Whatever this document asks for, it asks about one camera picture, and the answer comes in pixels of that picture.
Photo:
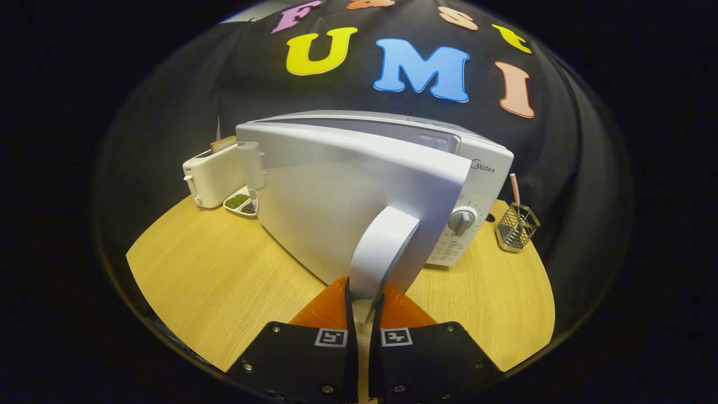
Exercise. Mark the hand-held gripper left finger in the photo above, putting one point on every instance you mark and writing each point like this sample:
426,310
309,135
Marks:
353,359

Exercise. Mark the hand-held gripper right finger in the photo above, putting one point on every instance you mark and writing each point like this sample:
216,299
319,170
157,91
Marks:
374,359

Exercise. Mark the white microwave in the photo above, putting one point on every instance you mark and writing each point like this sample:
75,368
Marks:
336,196

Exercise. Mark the white divided bean dish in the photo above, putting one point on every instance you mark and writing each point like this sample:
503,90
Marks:
238,200

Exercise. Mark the pink striped straw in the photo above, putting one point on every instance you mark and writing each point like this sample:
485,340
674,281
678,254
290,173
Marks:
515,189

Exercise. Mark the white toaster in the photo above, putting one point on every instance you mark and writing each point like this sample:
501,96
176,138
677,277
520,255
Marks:
213,179

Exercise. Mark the brown toast slice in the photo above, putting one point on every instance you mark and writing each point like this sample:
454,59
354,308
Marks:
223,144

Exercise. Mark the black backdrop cloth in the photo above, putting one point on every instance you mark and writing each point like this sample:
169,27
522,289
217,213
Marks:
561,140

